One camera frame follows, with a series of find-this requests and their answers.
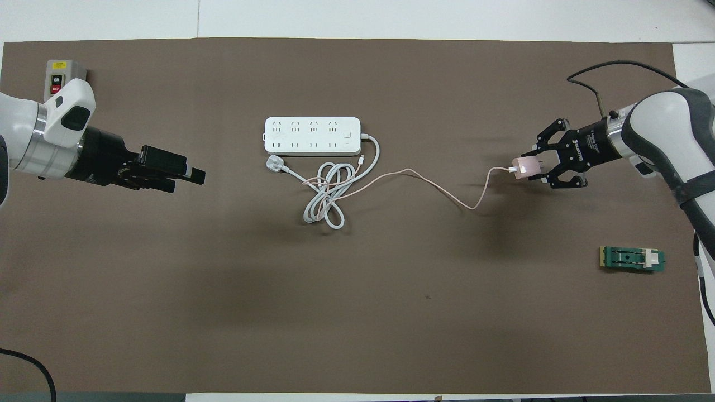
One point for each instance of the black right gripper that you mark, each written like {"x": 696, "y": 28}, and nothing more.
{"x": 592, "y": 145}

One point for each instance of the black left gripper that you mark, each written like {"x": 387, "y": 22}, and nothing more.
{"x": 111, "y": 156}

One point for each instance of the pink charger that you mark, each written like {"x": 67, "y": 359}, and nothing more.
{"x": 525, "y": 167}

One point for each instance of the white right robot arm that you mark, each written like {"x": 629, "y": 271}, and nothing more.
{"x": 670, "y": 128}

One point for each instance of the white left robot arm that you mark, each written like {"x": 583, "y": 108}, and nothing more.
{"x": 28, "y": 134}

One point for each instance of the white power strip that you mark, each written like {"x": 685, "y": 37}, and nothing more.
{"x": 313, "y": 135}

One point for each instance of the brown table mat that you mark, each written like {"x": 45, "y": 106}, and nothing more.
{"x": 357, "y": 307}

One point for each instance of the green knife switch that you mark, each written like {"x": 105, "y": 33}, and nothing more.
{"x": 631, "y": 258}

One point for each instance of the grey on-off switch box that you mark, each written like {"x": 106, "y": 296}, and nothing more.
{"x": 56, "y": 72}

